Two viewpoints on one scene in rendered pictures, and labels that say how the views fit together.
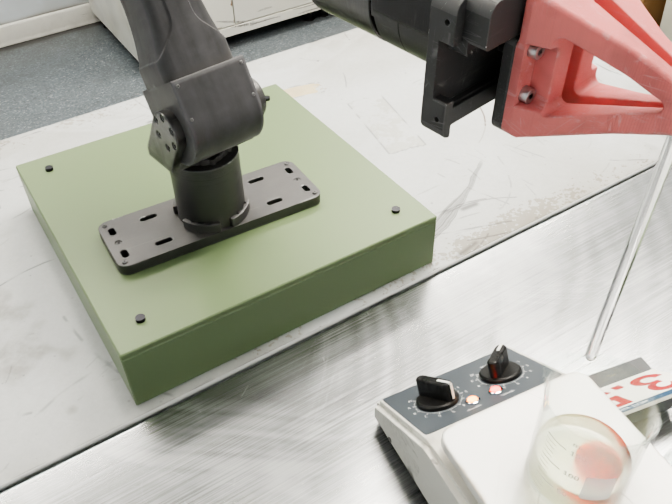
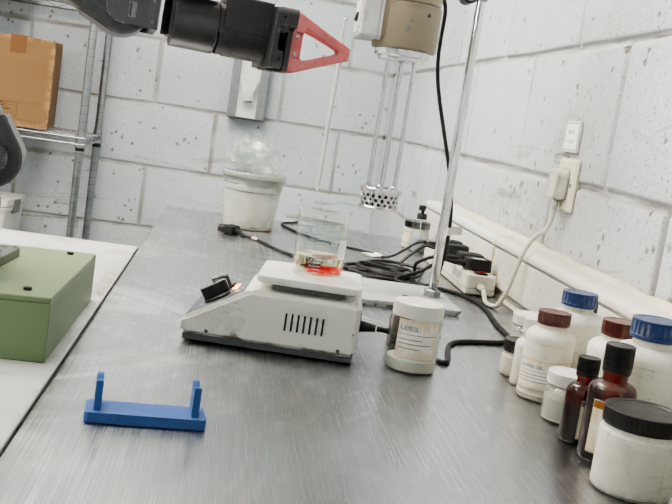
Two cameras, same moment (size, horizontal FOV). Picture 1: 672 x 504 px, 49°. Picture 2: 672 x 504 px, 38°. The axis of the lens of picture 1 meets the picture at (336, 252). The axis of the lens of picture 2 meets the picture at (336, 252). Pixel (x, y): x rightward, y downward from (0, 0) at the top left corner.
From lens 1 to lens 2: 0.95 m
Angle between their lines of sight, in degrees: 67
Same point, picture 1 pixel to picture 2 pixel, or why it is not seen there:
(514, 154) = not seen: hidden behind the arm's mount
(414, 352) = (149, 322)
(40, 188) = not seen: outside the picture
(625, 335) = not seen: hidden behind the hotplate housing
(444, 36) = (284, 22)
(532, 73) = (292, 47)
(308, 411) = (142, 344)
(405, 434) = (228, 303)
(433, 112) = (276, 56)
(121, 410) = (37, 366)
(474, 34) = (292, 22)
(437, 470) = (266, 296)
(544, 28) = (303, 25)
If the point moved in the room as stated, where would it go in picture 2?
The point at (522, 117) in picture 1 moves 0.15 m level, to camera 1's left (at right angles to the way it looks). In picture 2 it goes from (295, 62) to (223, 44)
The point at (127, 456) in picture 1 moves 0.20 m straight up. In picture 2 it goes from (82, 375) to (108, 164)
